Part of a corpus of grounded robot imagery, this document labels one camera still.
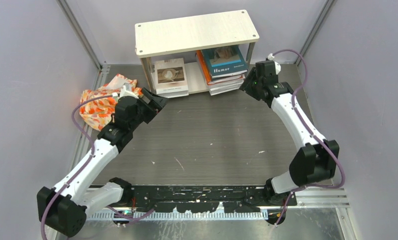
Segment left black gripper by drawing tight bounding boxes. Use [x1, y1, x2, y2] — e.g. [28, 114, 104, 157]
[129, 88, 169, 131]

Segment afternoon tea book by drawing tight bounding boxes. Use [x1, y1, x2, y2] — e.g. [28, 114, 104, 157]
[153, 58, 189, 98]

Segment white grey cover book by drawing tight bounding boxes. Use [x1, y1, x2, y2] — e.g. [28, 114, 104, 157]
[209, 83, 242, 96]

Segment palm leaf cover book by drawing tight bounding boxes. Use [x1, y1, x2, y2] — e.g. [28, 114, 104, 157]
[207, 74, 245, 90]

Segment teal cover book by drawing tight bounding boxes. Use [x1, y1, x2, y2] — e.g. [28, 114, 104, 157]
[201, 45, 248, 79]

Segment orange good morning book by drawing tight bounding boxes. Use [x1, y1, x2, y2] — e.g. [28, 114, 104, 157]
[195, 50, 245, 86]

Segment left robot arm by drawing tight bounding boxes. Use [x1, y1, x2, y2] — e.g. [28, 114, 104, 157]
[36, 88, 169, 240]

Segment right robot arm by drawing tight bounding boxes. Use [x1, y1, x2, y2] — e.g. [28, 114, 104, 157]
[240, 60, 340, 206]

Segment orange floral cloth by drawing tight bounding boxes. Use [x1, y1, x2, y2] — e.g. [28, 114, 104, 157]
[79, 74, 143, 131]

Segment white two-tier shelf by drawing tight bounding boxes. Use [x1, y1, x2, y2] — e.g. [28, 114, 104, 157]
[135, 9, 259, 95]

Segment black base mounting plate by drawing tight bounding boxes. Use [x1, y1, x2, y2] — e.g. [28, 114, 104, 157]
[111, 185, 297, 214]

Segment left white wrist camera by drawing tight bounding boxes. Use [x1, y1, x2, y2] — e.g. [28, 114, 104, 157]
[112, 85, 139, 102]

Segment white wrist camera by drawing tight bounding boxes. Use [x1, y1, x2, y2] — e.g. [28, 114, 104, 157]
[266, 53, 281, 75]
[112, 85, 139, 102]

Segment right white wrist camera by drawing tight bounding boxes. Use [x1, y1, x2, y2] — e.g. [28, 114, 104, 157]
[266, 53, 281, 75]

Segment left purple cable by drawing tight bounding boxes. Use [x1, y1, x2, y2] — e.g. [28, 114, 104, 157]
[39, 93, 157, 240]

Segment aluminium rail frame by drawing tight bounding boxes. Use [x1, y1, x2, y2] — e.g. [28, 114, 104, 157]
[63, 64, 352, 240]

